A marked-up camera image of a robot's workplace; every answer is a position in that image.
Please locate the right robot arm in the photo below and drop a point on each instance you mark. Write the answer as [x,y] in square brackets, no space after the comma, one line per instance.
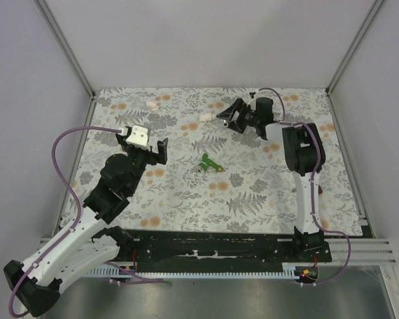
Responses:
[304,158]

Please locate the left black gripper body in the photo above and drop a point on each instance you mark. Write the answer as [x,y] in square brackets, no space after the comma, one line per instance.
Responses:
[139,159]

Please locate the white pipe elbow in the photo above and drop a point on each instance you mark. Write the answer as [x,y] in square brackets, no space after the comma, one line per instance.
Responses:
[152,105]

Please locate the green faucet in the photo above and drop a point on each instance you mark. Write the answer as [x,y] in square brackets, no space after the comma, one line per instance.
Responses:
[207,163]

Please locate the floral table mat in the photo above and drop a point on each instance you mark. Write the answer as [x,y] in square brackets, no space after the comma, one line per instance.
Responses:
[254,194]

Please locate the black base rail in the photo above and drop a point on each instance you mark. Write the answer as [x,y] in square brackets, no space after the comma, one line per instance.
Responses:
[192,252]

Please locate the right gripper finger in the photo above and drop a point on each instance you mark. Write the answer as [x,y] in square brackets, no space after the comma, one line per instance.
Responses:
[238,124]
[229,113]

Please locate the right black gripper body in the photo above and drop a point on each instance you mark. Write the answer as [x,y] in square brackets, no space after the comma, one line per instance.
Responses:
[247,113]

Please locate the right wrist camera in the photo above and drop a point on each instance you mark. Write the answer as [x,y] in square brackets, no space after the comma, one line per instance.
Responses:
[253,101]

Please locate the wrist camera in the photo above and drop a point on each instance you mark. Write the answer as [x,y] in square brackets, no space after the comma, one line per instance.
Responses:
[138,137]
[253,101]

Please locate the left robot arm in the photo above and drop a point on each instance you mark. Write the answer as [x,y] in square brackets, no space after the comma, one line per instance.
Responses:
[37,282]

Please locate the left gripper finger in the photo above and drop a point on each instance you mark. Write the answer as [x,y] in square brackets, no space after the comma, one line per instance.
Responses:
[162,154]
[122,142]

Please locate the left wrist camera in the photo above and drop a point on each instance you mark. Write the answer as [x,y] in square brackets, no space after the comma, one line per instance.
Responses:
[138,137]

